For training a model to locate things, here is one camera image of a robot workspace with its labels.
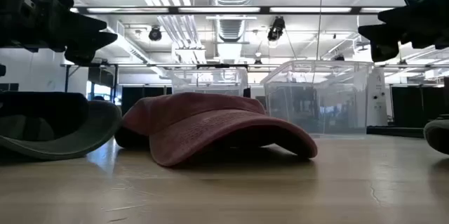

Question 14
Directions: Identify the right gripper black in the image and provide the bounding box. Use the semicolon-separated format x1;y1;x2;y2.
358;0;449;63

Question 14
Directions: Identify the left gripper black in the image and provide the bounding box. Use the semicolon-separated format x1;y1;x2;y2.
0;0;119;67

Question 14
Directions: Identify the dark cap with green brim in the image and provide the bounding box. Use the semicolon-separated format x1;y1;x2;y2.
0;91;123;161

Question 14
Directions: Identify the grey-green cap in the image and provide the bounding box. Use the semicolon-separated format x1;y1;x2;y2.
423;114;449;156

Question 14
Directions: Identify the faded red baseball cap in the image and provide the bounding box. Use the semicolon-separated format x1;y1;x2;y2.
114;91;319;168

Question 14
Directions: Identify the white cabinet column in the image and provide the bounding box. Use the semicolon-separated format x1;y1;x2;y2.
366;67;389;127

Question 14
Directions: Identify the large clear plastic bin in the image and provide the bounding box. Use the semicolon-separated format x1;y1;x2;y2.
260;59;374;136

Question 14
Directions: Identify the small clear plastic bin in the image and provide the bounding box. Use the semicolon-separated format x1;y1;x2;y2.
166;67;249;98

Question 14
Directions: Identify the black hanging camera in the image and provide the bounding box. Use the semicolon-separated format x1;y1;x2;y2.
267;15;286;42
147;25;163;42

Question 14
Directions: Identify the thin hanging cable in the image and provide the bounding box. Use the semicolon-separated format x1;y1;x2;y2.
315;0;323;61

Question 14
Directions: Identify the black overhead light bar frame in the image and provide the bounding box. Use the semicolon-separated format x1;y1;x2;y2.
69;5;396;15

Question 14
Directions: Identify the ribbed silver ventilation duct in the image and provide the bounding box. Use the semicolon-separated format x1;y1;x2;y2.
207;0;259;44

